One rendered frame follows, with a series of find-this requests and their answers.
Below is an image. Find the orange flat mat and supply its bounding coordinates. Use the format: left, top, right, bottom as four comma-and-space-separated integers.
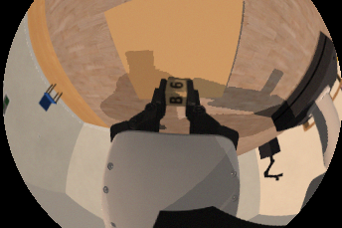
104, 0, 243, 100

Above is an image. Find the tan wooden letter block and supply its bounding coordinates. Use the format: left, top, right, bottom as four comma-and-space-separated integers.
165, 80, 188, 107

